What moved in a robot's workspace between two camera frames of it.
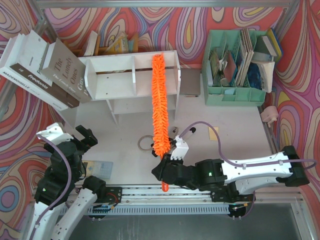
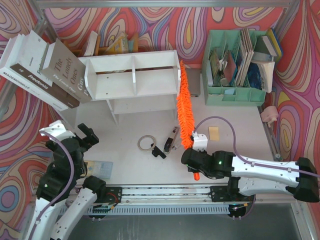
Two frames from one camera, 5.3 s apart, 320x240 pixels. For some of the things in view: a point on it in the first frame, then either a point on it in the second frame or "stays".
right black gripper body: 160,170 -> 191,160
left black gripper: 83,139 stays
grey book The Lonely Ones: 64,70 stays
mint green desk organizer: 230,78 stays
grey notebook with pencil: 190,82 stays
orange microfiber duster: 161,136 -> 185,116
